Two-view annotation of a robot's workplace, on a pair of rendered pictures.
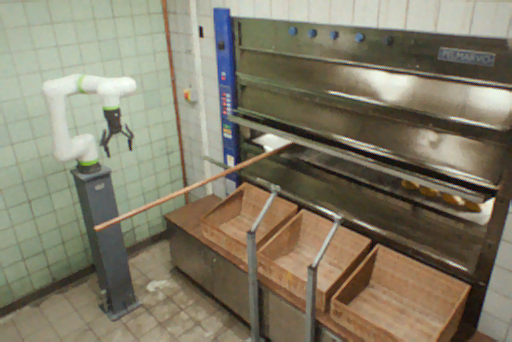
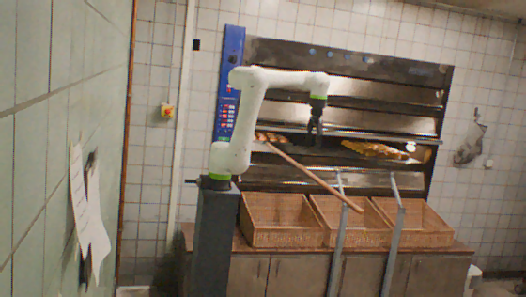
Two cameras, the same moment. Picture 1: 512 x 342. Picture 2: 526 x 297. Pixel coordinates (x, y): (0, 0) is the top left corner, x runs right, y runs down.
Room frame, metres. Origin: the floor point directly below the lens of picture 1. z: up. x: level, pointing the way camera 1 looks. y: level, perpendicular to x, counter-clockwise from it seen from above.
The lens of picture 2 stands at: (1.44, 2.98, 1.86)
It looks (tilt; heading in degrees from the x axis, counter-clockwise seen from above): 11 degrees down; 297
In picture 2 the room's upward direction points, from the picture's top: 7 degrees clockwise
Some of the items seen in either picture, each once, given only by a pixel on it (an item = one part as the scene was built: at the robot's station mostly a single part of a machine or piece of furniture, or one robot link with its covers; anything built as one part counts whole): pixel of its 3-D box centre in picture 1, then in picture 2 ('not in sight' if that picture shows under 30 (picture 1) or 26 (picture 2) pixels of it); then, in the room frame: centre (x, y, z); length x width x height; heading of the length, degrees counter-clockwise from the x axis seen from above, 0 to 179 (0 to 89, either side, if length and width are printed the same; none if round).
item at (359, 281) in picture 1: (397, 302); (409, 221); (1.75, -0.75, 0.72); 0.56 x 0.49 x 0.28; 44
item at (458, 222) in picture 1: (340, 178); (338, 160); (2.41, -0.54, 1.16); 1.80 x 0.06 x 0.04; 43
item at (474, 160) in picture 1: (341, 123); (347, 117); (2.39, -0.52, 1.54); 1.79 x 0.11 x 0.19; 43
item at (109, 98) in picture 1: (109, 94); (318, 85); (2.23, 0.77, 1.81); 0.13 x 0.11 x 0.14; 148
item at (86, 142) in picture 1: (84, 149); (223, 160); (2.57, 1.13, 1.36); 0.16 x 0.13 x 0.19; 149
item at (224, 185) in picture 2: (86, 163); (208, 180); (2.62, 1.16, 1.23); 0.26 x 0.15 x 0.06; 44
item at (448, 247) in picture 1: (336, 198); (337, 176); (2.39, -0.52, 1.02); 1.79 x 0.11 x 0.19; 43
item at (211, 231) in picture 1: (248, 220); (279, 218); (2.63, 0.07, 0.72); 0.56 x 0.49 x 0.28; 44
